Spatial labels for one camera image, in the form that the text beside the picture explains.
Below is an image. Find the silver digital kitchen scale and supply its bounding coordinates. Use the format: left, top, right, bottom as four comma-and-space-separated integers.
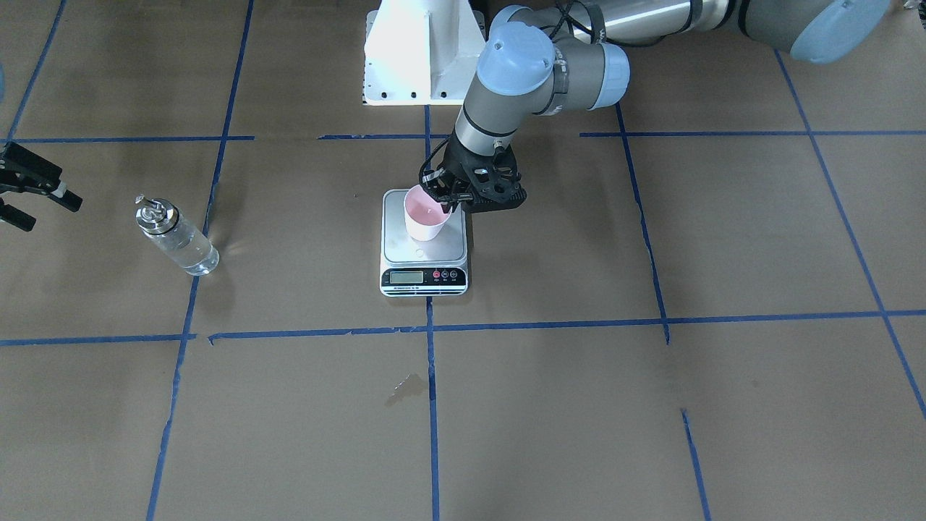
379, 189, 470, 297

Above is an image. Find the pink plastic cup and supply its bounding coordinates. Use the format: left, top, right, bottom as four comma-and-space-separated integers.
403, 185, 452, 242

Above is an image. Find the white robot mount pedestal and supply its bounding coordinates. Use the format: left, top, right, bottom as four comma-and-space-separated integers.
362, 1, 487, 106

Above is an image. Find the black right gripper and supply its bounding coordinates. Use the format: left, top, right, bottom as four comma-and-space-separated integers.
0, 142, 83, 232

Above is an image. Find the clear glass sauce bottle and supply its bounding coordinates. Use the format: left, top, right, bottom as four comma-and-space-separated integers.
135, 194, 221, 276

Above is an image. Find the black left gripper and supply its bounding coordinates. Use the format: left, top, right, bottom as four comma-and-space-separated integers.
421, 141, 528, 214

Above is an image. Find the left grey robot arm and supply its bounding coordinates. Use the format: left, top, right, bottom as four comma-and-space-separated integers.
419, 1, 890, 213

